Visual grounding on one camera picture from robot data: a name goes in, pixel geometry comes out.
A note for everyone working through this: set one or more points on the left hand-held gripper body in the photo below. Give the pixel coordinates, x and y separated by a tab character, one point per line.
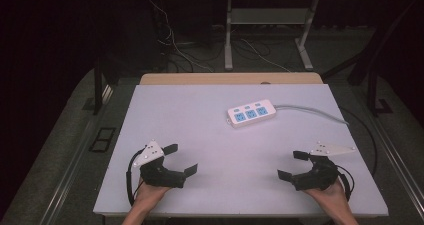
148	153

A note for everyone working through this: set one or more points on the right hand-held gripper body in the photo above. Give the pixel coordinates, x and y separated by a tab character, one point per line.
316	178

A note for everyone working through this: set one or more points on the person's right hand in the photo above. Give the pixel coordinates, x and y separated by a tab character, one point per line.
333	198

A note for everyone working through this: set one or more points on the person's left hand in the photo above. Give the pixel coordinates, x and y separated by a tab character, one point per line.
150	193

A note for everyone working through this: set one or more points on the white power strip blue sockets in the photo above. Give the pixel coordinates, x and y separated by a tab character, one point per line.
251	113

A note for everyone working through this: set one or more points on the black metal stand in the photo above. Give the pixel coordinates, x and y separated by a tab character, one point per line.
373	88

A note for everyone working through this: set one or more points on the grey metal stand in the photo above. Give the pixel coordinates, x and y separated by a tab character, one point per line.
266	16

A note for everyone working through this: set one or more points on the black rectangular floor frame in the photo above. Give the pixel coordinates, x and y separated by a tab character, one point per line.
102	140

